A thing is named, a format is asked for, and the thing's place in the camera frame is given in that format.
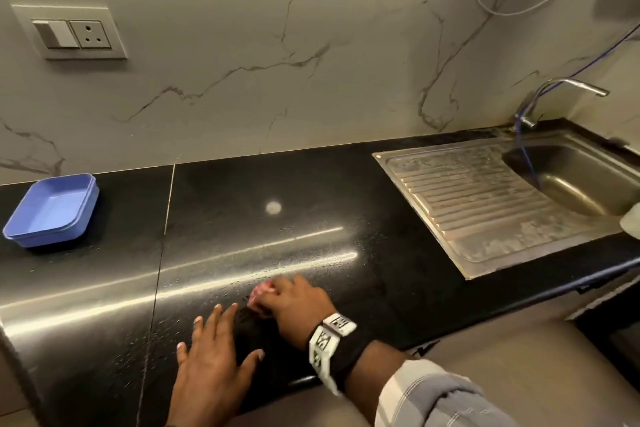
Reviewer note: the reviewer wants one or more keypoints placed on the steel sink with drainboard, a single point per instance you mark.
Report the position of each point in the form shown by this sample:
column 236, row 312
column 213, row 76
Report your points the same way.
column 475, row 201

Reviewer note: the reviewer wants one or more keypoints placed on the person's left hand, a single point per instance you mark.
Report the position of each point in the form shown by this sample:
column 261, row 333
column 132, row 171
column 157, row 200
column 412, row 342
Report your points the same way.
column 210, row 381

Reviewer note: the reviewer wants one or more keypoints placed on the person's right hand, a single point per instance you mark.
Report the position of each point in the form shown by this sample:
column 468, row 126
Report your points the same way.
column 300, row 311

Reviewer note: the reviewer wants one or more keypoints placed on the steel faucet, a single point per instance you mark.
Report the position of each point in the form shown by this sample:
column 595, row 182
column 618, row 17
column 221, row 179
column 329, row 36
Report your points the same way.
column 525, row 121

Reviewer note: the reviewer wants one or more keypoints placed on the striped shirt sleeve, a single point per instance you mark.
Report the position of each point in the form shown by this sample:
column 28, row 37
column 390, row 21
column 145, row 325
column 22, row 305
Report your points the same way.
column 435, row 396

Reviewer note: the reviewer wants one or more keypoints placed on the blue rectangular tray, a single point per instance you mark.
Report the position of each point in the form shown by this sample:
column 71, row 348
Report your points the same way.
column 52, row 211

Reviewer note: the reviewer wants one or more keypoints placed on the person's right forearm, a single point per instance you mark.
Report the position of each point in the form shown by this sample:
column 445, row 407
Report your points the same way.
column 370, row 376

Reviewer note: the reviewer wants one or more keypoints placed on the red checkered cloth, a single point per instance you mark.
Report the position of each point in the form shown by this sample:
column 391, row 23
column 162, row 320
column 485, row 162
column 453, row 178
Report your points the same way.
column 257, row 294

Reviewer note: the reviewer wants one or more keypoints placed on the white wall switch socket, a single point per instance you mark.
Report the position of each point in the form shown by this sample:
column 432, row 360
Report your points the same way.
column 85, row 34

